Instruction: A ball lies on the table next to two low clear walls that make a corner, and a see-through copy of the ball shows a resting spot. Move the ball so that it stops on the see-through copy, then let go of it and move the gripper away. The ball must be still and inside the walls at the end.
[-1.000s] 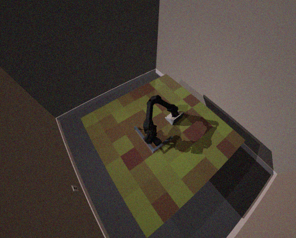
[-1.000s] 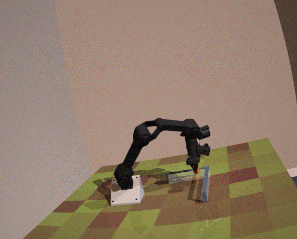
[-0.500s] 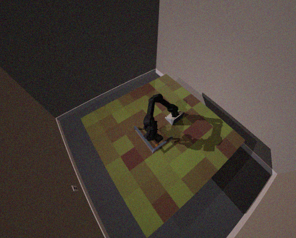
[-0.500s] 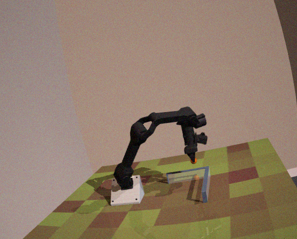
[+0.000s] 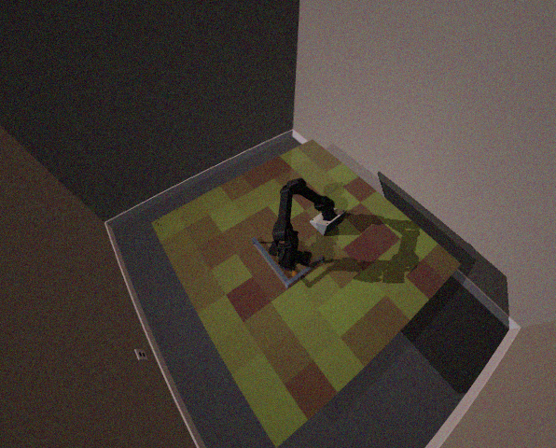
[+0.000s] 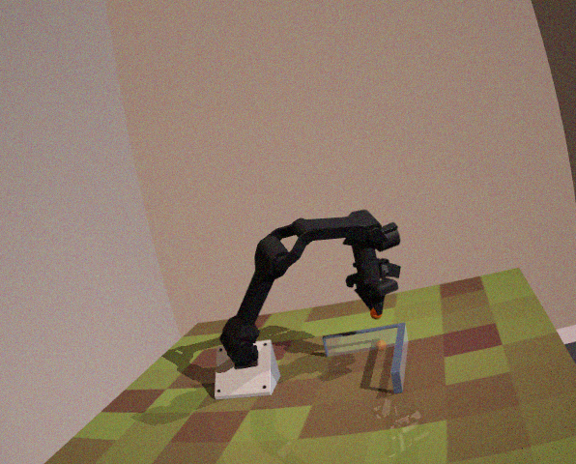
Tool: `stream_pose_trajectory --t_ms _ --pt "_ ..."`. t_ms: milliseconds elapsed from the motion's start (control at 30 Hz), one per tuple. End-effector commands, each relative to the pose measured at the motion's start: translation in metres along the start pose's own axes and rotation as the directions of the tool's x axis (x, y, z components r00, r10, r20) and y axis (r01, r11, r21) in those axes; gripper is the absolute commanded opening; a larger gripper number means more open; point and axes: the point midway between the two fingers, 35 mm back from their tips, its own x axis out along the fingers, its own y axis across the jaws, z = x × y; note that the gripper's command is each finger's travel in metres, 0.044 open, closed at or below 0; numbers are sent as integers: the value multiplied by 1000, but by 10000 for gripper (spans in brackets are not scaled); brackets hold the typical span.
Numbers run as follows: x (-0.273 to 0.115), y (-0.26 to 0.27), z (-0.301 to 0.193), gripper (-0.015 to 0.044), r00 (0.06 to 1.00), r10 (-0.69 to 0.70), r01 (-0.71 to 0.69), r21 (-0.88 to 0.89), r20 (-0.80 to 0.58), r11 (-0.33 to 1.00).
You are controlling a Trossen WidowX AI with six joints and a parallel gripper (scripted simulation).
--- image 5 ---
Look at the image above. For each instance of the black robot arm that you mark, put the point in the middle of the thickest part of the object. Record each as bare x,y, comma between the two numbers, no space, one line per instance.
283,229

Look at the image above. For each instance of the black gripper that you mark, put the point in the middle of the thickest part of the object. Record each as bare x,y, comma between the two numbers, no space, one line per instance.
300,259

